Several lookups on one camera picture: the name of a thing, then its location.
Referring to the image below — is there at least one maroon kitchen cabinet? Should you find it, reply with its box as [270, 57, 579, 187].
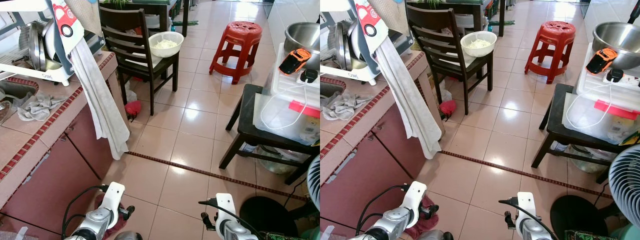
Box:
[0, 102, 118, 236]
[320, 102, 441, 231]

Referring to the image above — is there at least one black round base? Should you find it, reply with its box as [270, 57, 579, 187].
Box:
[239, 196, 301, 239]
[550, 195, 611, 240]

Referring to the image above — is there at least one steel basin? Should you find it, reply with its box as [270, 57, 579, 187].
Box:
[570, 145, 613, 173]
[256, 145, 301, 175]

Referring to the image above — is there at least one red plastic bag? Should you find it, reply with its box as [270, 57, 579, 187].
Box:
[438, 99, 457, 121]
[124, 100, 143, 121]

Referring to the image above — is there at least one dark wooden low table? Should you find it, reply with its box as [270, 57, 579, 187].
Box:
[531, 83, 640, 185]
[218, 83, 321, 186]

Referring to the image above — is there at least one grey hanging towel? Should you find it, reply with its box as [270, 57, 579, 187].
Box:
[374, 37, 443, 161]
[69, 37, 131, 161]

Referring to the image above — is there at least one white fan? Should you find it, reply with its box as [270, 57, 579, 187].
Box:
[609, 144, 640, 228]
[306, 155, 321, 212]

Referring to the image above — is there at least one clear plastic storage box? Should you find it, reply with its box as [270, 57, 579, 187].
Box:
[252, 42, 321, 147]
[561, 42, 640, 146]

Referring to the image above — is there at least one crumpled grey rag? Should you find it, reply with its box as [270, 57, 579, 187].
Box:
[16, 92, 67, 122]
[321, 90, 375, 121]

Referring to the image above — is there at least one white dish rack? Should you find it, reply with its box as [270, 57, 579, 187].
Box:
[320, 0, 381, 86]
[0, 0, 73, 87]

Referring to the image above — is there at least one white bowl with food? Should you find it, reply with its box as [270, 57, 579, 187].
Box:
[148, 31, 185, 58]
[460, 31, 498, 58]

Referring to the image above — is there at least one grey plate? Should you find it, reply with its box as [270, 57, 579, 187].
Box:
[348, 20, 368, 62]
[42, 19, 60, 62]

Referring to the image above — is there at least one orange black phone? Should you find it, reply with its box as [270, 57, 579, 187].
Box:
[278, 48, 312, 77]
[585, 48, 618, 76]

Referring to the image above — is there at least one round steel tray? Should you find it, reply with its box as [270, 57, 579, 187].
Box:
[27, 20, 48, 71]
[334, 20, 353, 71]

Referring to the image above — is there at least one dark wooden chair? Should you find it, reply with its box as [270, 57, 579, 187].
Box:
[406, 4, 494, 117]
[98, 4, 180, 117]

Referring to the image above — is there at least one red plastic stool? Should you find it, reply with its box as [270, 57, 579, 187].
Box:
[209, 21, 264, 85]
[524, 21, 577, 85]

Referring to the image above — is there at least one beige mesh bag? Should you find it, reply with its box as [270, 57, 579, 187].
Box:
[64, 0, 104, 36]
[367, 0, 410, 35]

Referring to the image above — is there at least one red car print cloth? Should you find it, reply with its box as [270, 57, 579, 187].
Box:
[50, 0, 86, 42]
[354, 0, 390, 40]

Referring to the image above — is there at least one large steel bowl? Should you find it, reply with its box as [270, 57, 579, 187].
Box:
[284, 22, 321, 57]
[592, 21, 640, 71]

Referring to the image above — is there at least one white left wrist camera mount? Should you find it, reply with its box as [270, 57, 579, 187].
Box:
[97, 181, 126, 230]
[400, 181, 428, 229]

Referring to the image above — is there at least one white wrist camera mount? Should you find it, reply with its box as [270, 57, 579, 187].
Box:
[515, 191, 536, 224]
[215, 193, 237, 226]
[400, 181, 428, 229]
[97, 181, 126, 230]

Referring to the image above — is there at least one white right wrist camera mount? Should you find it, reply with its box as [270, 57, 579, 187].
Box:
[215, 193, 237, 226]
[515, 191, 536, 224]

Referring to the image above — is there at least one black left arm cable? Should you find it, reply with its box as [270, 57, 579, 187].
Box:
[61, 184, 109, 239]
[355, 184, 409, 237]

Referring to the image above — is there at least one white charging cable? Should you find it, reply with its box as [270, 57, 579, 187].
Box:
[259, 80, 310, 132]
[565, 80, 617, 130]

